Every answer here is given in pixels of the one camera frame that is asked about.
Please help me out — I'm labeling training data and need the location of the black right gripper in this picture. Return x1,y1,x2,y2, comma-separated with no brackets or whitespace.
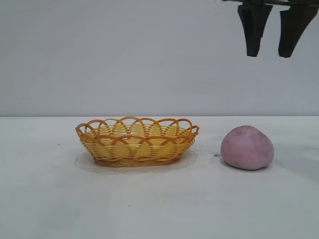
223,0,318,58

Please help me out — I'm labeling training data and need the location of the pink peach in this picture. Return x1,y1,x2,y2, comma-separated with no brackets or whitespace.
220,125,275,171

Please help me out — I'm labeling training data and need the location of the yellow woven plastic basket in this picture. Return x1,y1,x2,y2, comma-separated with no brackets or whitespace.
75,116,200,167

